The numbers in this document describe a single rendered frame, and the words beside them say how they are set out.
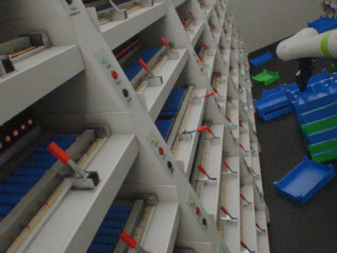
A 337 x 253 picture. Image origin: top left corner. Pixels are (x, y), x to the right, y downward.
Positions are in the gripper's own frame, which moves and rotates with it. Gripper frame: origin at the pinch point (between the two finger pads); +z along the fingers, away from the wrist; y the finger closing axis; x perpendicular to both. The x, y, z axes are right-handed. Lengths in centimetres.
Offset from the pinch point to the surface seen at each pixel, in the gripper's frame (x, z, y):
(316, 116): -18.3, 7.9, -7.4
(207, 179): -44, -48, -91
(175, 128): -32, -66, -91
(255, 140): 15, 48, -29
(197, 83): -3, -51, -68
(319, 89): -4.1, 7.4, 9.9
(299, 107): -11.0, 0.8, -13.6
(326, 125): -23.3, 14.5, -4.4
